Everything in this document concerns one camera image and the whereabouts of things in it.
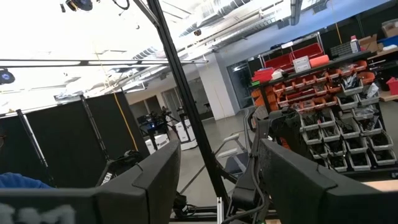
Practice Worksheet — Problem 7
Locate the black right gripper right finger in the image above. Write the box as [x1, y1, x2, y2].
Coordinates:
[259, 138, 398, 224]

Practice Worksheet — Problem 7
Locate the white bottle red cap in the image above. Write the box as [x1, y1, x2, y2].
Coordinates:
[349, 35, 361, 54]

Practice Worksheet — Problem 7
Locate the black partition screen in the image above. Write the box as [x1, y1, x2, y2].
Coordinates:
[0, 91, 150, 188]

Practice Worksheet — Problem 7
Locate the black background robot rig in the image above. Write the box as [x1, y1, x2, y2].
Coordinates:
[136, 105, 189, 141]

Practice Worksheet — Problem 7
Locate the white labelled box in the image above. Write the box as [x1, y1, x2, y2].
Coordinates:
[292, 55, 312, 73]

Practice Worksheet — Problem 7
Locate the black aluminium rig frame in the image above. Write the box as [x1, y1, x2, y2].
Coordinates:
[133, 0, 280, 224]

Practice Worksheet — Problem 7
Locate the parts bin storage rack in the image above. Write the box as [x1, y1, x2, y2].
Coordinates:
[248, 30, 398, 174]

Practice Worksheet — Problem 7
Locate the red storage container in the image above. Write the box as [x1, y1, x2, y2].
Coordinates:
[386, 77, 398, 96]

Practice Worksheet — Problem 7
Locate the glass door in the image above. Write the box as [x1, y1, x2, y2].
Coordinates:
[226, 58, 255, 110]

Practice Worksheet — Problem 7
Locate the blue storage bin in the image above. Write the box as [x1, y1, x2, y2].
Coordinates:
[377, 35, 398, 48]

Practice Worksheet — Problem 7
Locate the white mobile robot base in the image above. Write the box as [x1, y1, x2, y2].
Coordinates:
[144, 133, 171, 155]
[174, 119, 199, 151]

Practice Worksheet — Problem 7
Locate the brown cardboard box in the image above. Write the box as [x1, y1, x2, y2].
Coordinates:
[358, 34, 379, 53]
[381, 19, 398, 39]

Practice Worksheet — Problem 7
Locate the person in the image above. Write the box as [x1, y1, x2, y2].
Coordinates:
[0, 133, 53, 189]

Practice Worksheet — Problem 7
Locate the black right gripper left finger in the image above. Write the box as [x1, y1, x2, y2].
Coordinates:
[0, 139, 182, 224]

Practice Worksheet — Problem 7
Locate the yellow hanging cable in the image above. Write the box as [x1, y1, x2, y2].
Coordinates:
[113, 92, 139, 152]

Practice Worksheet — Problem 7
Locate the orange foam roll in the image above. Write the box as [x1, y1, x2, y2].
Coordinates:
[309, 54, 330, 68]

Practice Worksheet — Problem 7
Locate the overhead rig light bar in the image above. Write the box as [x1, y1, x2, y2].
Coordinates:
[0, 58, 209, 68]

